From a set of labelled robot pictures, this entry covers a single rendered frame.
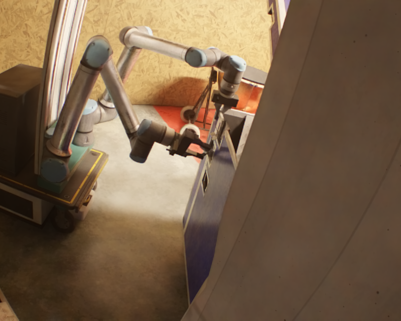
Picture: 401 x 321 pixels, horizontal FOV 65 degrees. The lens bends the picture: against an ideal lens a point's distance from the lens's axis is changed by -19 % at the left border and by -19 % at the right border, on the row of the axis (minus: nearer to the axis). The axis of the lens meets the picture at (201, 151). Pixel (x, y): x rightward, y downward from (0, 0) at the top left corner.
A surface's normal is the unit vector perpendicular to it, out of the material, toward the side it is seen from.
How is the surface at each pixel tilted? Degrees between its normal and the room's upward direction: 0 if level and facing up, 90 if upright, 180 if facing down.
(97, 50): 83
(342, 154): 90
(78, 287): 0
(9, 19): 90
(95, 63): 83
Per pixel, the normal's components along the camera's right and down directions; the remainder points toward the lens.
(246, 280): -0.86, 0.00
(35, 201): -0.07, 0.43
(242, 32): 0.44, 0.51
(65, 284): 0.26, -0.86
